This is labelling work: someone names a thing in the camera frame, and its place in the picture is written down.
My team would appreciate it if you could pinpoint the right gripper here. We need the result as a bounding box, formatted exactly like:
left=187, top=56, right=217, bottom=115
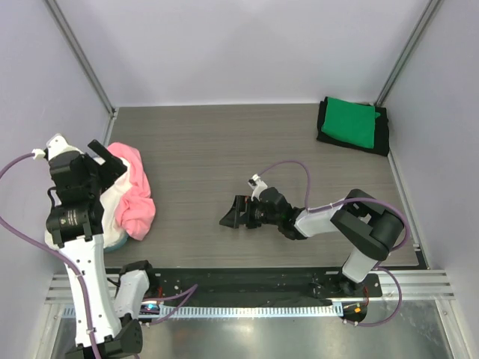
left=221, top=194, right=281, bottom=228

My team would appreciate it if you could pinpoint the light pink t-shirt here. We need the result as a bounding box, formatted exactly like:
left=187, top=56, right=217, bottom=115
left=108, top=142, right=156, bottom=241

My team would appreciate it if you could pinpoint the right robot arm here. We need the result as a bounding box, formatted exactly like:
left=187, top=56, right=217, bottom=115
left=219, top=187, right=410, bottom=296

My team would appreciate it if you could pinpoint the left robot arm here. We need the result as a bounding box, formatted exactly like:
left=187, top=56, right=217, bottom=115
left=46, top=135, right=159, bottom=358

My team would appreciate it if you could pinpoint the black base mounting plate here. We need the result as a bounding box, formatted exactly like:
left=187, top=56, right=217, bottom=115
left=145, top=267, right=382, bottom=308

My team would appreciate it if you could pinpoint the folded green t-shirt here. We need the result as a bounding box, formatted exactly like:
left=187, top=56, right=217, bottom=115
left=321, top=97, right=376, bottom=149

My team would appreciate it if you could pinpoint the folded black t-shirt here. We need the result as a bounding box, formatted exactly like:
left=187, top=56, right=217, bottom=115
left=317, top=96, right=390, bottom=156

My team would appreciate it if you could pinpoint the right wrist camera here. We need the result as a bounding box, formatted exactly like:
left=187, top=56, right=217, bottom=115
left=248, top=174, right=268, bottom=199

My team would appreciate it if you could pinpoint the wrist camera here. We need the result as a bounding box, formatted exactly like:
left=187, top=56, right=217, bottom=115
left=31, top=133, right=82, bottom=161
left=248, top=174, right=268, bottom=199

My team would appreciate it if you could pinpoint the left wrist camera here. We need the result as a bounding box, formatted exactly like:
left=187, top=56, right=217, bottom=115
left=31, top=133, right=82, bottom=161

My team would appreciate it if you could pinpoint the white slotted cable duct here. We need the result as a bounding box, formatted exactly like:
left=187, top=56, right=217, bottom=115
left=63, top=304, right=344, bottom=319

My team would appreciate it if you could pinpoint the left aluminium frame post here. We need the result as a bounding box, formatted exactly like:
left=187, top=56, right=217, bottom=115
left=44, top=0, right=118, bottom=115

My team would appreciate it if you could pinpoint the aluminium frame post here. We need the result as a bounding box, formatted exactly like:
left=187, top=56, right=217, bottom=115
left=374, top=0, right=443, bottom=107
left=44, top=0, right=118, bottom=115

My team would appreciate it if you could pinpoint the aluminium front rail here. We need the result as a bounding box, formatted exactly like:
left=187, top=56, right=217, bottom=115
left=45, top=270, right=455, bottom=304

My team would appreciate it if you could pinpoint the right aluminium frame post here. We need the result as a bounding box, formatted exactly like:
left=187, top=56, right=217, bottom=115
left=374, top=0, right=443, bottom=107

